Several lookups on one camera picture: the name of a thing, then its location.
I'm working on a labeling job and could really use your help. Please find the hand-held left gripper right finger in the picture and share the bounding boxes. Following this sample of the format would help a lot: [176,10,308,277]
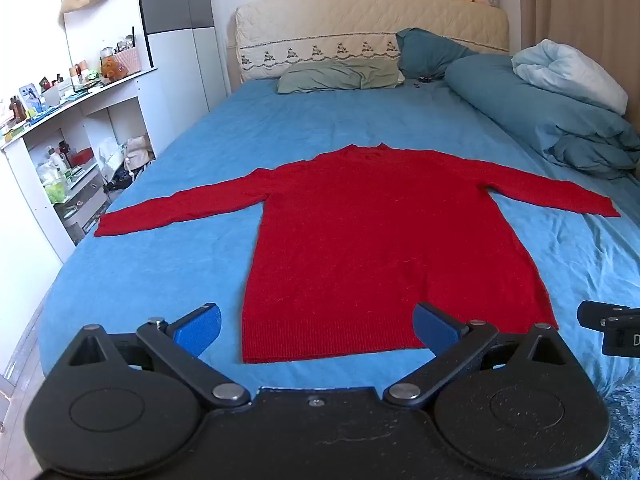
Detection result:
[382,302,573,408]

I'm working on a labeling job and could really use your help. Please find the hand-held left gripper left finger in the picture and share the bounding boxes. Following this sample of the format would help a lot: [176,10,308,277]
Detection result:
[67,302,251,408]

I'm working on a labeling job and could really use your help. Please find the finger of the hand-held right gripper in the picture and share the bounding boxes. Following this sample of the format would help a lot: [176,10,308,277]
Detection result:
[577,300,640,331]

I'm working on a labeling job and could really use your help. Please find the red knit sweater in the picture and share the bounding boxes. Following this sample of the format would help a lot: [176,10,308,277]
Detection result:
[94,143,622,365]

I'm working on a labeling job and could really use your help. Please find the blue fluffy rug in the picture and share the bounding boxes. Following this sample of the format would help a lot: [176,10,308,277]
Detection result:
[590,380,640,480]

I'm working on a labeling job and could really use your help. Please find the black shoes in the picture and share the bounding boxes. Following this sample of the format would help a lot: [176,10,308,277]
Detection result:
[102,167,133,192]

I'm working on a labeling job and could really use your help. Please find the beige cloth bag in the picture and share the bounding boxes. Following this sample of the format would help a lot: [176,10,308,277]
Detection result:
[124,134,155,168]

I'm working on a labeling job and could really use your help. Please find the bed with blue sheet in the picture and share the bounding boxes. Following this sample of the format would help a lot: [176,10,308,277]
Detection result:
[37,77,640,396]

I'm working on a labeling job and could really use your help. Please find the white plastic bag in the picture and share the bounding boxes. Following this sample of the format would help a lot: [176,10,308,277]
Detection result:
[97,136,126,173]

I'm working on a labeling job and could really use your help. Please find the green plastic bag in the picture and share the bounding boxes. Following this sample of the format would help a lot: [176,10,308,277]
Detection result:
[44,177,71,205]

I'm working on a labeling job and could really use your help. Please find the teal duvet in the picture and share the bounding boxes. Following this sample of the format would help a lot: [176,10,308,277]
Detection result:
[444,54,640,181]

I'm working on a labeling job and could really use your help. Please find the white shelf unit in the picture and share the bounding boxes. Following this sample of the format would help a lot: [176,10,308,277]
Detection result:
[0,67,158,266]

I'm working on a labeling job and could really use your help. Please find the light blue blanket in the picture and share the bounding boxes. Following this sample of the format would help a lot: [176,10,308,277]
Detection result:
[511,40,630,116]

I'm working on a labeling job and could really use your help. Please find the white and grey wardrobe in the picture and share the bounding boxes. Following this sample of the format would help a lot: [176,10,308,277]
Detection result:
[135,0,228,156]

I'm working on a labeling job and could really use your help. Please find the grey-green pillow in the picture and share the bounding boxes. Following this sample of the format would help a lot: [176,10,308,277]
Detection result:
[276,57,405,95]

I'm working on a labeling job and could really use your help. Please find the small brown plush toy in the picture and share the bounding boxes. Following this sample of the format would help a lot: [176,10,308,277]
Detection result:
[100,56,130,82]

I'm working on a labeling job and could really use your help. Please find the teal pillow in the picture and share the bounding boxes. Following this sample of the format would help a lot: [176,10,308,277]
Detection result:
[396,27,481,81]

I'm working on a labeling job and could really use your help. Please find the pink basket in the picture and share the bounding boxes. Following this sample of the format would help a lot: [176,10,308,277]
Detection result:
[114,45,142,75]

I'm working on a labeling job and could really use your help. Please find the cream quilted headboard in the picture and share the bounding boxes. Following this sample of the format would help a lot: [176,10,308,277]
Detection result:
[235,0,511,85]

